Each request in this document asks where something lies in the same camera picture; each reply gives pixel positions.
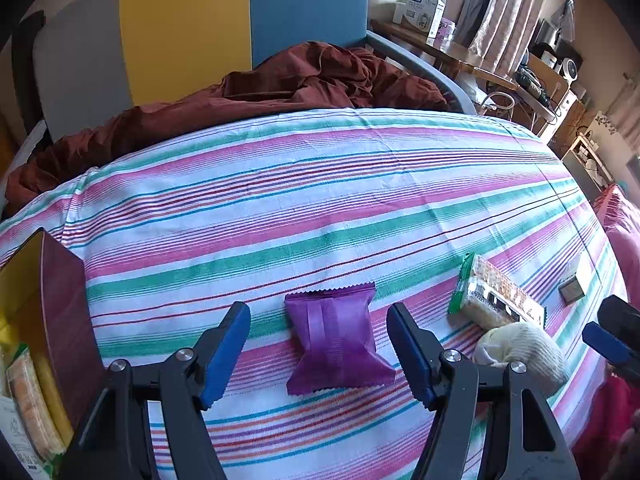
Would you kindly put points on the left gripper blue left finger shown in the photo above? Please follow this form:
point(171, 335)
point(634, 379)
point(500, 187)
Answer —
point(218, 351)

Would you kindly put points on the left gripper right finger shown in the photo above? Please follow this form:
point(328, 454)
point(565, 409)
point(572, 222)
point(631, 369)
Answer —
point(417, 352)

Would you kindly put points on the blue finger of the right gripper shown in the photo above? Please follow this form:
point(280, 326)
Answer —
point(619, 318)
point(606, 344)

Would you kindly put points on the green tea box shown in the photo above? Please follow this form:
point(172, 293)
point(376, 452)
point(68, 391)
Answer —
point(571, 288)

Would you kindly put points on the white sock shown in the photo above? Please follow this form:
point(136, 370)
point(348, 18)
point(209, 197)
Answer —
point(530, 345)

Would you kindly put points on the cracker packet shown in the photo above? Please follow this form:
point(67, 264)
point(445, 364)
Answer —
point(27, 393)
point(490, 299)

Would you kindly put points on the white carton box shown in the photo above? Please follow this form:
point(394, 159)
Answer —
point(19, 459)

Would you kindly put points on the red garment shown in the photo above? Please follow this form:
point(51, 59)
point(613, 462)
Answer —
point(612, 413)

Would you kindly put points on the striped bed sheet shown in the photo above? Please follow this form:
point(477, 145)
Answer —
point(172, 235)

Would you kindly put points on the gold tin box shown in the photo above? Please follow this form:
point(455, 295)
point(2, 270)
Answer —
point(44, 305)

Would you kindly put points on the maroon blanket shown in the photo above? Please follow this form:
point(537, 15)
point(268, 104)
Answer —
point(307, 76)

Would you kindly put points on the wooden side table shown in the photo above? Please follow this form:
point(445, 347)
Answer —
point(450, 58)

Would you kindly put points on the grey yellow blue headboard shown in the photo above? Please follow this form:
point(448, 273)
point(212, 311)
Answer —
point(95, 58)

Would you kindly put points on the pink curtain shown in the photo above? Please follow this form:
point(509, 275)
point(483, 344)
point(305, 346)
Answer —
point(504, 34)

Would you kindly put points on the white appliance box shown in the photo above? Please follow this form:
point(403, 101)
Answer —
point(421, 16)

